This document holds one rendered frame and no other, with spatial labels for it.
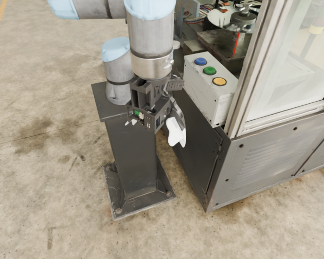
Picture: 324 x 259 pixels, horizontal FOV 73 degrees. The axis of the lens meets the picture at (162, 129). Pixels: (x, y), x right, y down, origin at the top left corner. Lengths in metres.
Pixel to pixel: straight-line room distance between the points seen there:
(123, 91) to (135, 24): 0.56
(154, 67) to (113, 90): 0.54
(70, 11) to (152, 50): 0.18
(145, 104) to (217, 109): 0.38
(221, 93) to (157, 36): 0.43
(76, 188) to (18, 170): 0.48
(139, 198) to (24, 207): 0.72
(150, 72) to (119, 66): 0.46
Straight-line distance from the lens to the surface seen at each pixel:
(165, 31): 0.37
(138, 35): 0.37
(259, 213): 1.56
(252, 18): 1.18
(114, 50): 0.82
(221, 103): 0.77
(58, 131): 2.01
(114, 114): 0.89
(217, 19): 1.15
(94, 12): 0.47
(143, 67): 0.39
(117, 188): 1.53
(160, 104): 0.45
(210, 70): 0.84
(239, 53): 1.11
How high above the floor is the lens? 1.34
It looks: 47 degrees down
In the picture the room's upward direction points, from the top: straight up
